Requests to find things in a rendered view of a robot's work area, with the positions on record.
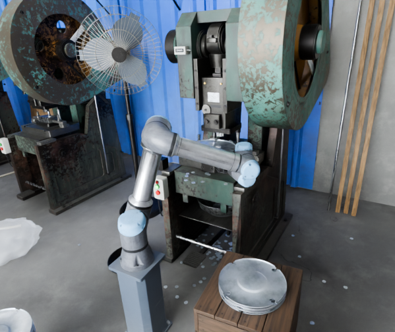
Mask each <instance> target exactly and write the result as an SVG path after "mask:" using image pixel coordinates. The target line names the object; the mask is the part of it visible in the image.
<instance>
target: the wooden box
mask: <svg viewBox="0 0 395 332"><path fill-rule="evenodd" d="M242 258H254V257H250V256H246V255H245V256H244V255H243V254H238V253H235V252H230V251H227V252H226V253H225V255H224V257H223V258H222V260H221V262H220V264H219V266H218V267H217V269H216V270H215V272H214V274H213V276H212V278H211V279H210V281H209V283H208V284H207V286H206V288H205V290H204V291H203V293H202V295H201V296H200V298H199V300H198V302H197V303H196V305H195V307H194V321H195V332H296V328H297V320H298V313H299V302H300V296H301V285H302V278H303V270H302V269H298V268H294V267H290V266H286V265H283V266H282V264H278V263H274V262H269V261H266V260H264V261H266V262H269V263H271V264H272V265H275V267H276V269H275V270H277V269H278V270H280V271H281V272H282V273H283V274H284V277H285V278H286V282H287V291H286V297H285V300H284V302H283V304H282V305H281V306H280V307H279V308H278V309H277V310H275V311H273V312H270V313H268V314H263V315H249V314H244V313H243V311H241V312H238V311H237V310H234V309H233V308H231V307H230V306H228V305H227V304H226V303H225V302H224V300H223V299H222V297H221V295H220V292H219V286H218V279H219V275H220V272H221V270H222V269H223V268H224V267H225V266H226V265H227V264H228V263H233V262H234V261H235V260H238V259H242ZM256 259H258V258H256ZM263 328H264V329H263Z"/></svg>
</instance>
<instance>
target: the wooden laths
mask: <svg viewBox="0 0 395 332"><path fill-rule="evenodd" d="M362 1H363V0H359V6H358V11H357V19H356V23H355V32H354V37H353V45H352V49H351V57H350V62H349V70H348V79H347V83H346V91H345V96H344V104H343V109H342V117H341V122H340V130H339V135H338V143H337V148H336V156H335V160H334V168H333V174H332V182H331V186H330V194H329V199H328V207H327V210H328V211H329V210H330V204H331V199H332V191H333V186H334V178H335V174H336V166H337V161H338V153H339V149H340V140H341V135H342V128H343V123H344V115H345V110H346V102H347V98H348V90H349V82H350V77H351V69H352V65H353V56H354V52H355V44H356V39H357V31H358V26H359V18H360V14H361V6H362ZM384 4H385V0H380V1H379V9H378V13H377V20H376V24H375V32H374V36H373V44H372V48H371V55H370V59H369V67H368V71H367V78H366V83H365V90H364V94H363V101H362V106H361V113H360V118H359V124H358V129H357V136H356V141H355V148H354V152H353V159H352V164H351V171H350V175H349V182H348V190H347V194H346V201H345V206H344V213H346V214H348V209H349V202H350V198H351V191H352V187H353V180H354V176H355V168H356V164H357V157H358V153H359V146H360V141H361V135H362V130H363V123H364V119H365V112H366V108H367V101H368V97H369V90H370V85H371V78H372V74H373V67H374V63H375V55H376V52H377V44H378V40H379V33H380V26H381V22H382V15H383V10H384ZM374 5H375V0H369V8H368V12H367V20H366V25H365V32H364V36H363V44H362V49H361V56H360V61H359V68H358V73H357V81H356V85H355V93H354V98H353V105H352V110H351V117H350V122H349V130H348V137H347V142H346V150H345V154H344V162H343V166H342V174H341V179H340V186H339V191H338V199H337V203H336V211H335V212H338V213H339V212H340V206H341V202H342V194H343V190H344V183H345V178H346V171H347V166H348V159H349V151H350V147H351V139H352V135H353V128H354V123H355V116H356V111H357V104H358V99H359V92H360V87H361V80H362V76H363V68H364V64H365V57H366V52H367V45H368V41H369V33H370V29H371V21H372V17H373V9H374ZM394 6H395V0H390V3H389V7H388V14H387V18H386V25H385V29H384V36H383V40H382V47H381V51H380V58H379V65H378V69H377V76H376V80H375V87H374V91H373V98H372V102H371V109H370V113H369V120H368V124H367V131H366V135H365V142H364V147H363V153H362V158H361V165H360V168H359V175H358V180H357V186H356V191H355V198H354V201H353V209H352V213H351V215H352V216H356V213H357V206H358V201H359V195H360V191H361V184H362V180H363V174H364V169H365V163H366V158H367V152H368V148H369V141H370V137H371V131H372V126H373V119H374V116H375V109H376V105H377V98H378V94H379V88H380V81H381V76H382V70H383V66H384V59H385V55H386V48H387V44H388V38H389V33H390V27H391V23H392V16H393V12H394Z"/></svg>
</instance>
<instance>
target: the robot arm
mask: <svg viewBox="0 0 395 332"><path fill-rule="evenodd" d="M141 138H142V140H141V143H140V144H141V146H142V147H143V151H142V156H141V159H140V165H139V168H138V173H137V179H136V182H135V187H134V190H133V194H131V195H130V196H129V199H128V202H127V207H126V210H125V213H122V214H121V215H120V216H119V218H118V229H119V234H120V239H121V246H122V251H121V257H120V263H121V267H122V268H123V269H124V270H126V271H132V272H136V271H142V270H144V269H146V268H148V267H149V266H150V265H151V264H152V263H153V261H154V253H153V251H152V249H151V247H150V245H149V244H148V236H147V226H148V220H149V217H150V213H151V209H152V204H153V200H152V199H151V196H152V191H153V188H154V184H155V181H156V176H157V173H158V168H159V165H160V160H161V157H162V155H166V156H169V157H173V156H175V155H176V156H179V157H183V158H185V159H190V160H193V161H197V162H200V163H204V164H207V165H211V166H214V167H216V168H215V169H216V170H217V171H218V172H223V173H228V174H229V175H230V176H231V177H233V178H234V179H235V180H236V181H237V182H238V183H239V184H241V185H242V186H244V187H250V186H252V185H253V184H254V183H255V181H256V178H257V177H258V175H259V174H260V167H259V164H258V162H257V161H256V159H255V157H254V155H253V146H252V144H251V143H249V142H239V143H237V144H236V145H235V153H234V152H230V151H227V150H223V149H220V148H216V147H214V146H209V145H206V144H202V143H200V142H195V141H192V140H189V139H186V138H182V137H180V136H179V135H178V133H175V132H172V125H171V123H170V121H169V120H168V119H167V118H166V117H164V116H161V115H154V116H152V117H150V118H149V119H148V120H147V121H146V123H145V126H144V128H143V130H142V134H141ZM218 169H219V170H218Z"/></svg>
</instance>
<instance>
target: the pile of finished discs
mask: <svg viewBox="0 0 395 332"><path fill-rule="evenodd" d="M275 269H276V267H275V265H272V264H271V263H269V262H266V261H264V260H260V259H256V258H242V259H238V260H235V261H234V262H233V263H228V264H227V265H226V266H225V267H224V268H223V269H222V270H221V272H220V275H219V279H218V286H219V292H220V295H221V297H222V299H223V300H224V302H225V303H226V304H227V305H228V306H230V307H231V308H233V309H234V310H237V311H238V312H241V311H243V313H244V314H249V315H263V314H268V313H270V312H273V311H275V310H277V309H278V308H279V307H280V306H281V305H282V304H283V302H284V300H285V297H286V291H287V282H286V278H285V277H284V274H283V273H282V272H281V271H280V270H278V269H277V270H275Z"/></svg>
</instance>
